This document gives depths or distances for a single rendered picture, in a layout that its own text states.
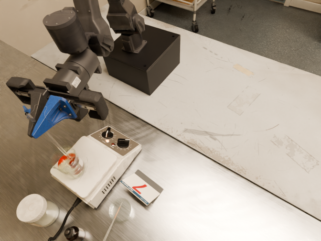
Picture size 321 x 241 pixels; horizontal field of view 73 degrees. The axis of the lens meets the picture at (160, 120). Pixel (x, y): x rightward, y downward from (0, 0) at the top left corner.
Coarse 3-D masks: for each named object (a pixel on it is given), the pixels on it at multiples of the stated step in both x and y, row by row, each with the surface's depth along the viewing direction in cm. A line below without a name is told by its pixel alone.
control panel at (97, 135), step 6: (108, 126) 64; (96, 132) 60; (114, 132) 62; (96, 138) 58; (102, 138) 59; (114, 138) 60; (120, 138) 60; (126, 138) 61; (108, 144) 57; (132, 144) 59; (138, 144) 60; (114, 150) 56; (120, 150) 56; (126, 150) 57
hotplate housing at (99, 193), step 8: (88, 136) 58; (112, 152) 55; (136, 152) 59; (120, 160) 54; (128, 160) 57; (112, 168) 52; (120, 168) 55; (104, 176) 51; (112, 176) 53; (120, 176) 58; (104, 184) 51; (112, 184) 55; (72, 192) 50; (96, 192) 50; (104, 192) 53; (80, 200) 52; (88, 200) 49; (96, 200) 51
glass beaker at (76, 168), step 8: (56, 152) 46; (72, 152) 48; (56, 160) 47; (72, 160) 44; (80, 160) 48; (56, 168) 44; (64, 168) 44; (72, 168) 45; (80, 168) 48; (72, 176) 48; (80, 176) 49
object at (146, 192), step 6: (126, 180) 54; (132, 180) 55; (138, 180) 56; (132, 186) 53; (138, 186) 54; (144, 186) 55; (138, 192) 52; (144, 192) 53; (150, 192) 54; (144, 198) 51; (150, 198) 52
